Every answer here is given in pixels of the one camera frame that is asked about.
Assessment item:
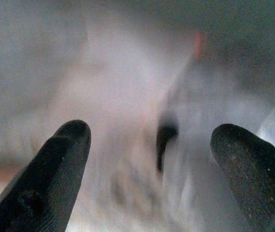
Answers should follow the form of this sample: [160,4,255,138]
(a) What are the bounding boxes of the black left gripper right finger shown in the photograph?
[210,123,275,232]

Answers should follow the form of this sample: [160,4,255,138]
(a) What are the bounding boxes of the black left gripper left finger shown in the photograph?
[0,119,92,232]

